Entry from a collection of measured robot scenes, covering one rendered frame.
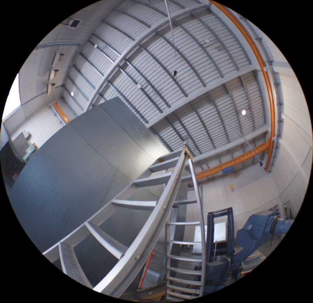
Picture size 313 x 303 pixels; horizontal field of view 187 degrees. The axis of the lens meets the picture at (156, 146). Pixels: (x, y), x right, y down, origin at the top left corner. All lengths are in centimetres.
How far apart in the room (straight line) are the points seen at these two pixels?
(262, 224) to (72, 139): 205
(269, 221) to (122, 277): 116
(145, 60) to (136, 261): 726
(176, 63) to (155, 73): 147
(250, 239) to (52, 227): 173
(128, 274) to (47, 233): 86
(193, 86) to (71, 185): 674
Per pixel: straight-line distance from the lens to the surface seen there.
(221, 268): 199
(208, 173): 922
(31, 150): 1020
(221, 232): 707
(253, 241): 125
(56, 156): 105
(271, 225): 123
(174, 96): 670
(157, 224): 38
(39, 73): 1024
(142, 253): 36
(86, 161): 105
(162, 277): 219
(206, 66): 685
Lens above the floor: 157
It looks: 49 degrees up
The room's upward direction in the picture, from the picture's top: 17 degrees clockwise
